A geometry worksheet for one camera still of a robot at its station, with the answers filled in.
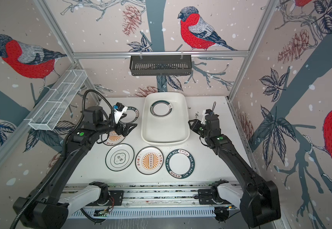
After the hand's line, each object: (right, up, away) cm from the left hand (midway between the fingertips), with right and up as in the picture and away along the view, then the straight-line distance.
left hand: (129, 119), depth 72 cm
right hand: (+32, -3, +9) cm, 34 cm away
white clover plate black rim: (-11, -26, +16) cm, 32 cm away
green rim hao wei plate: (+27, -29, +16) cm, 43 cm away
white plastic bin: (+17, -3, +36) cm, 40 cm away
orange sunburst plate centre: (+8, -27, +15) cm, 32 cm away
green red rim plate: (+14, +6, +43) cm, 46 cm away
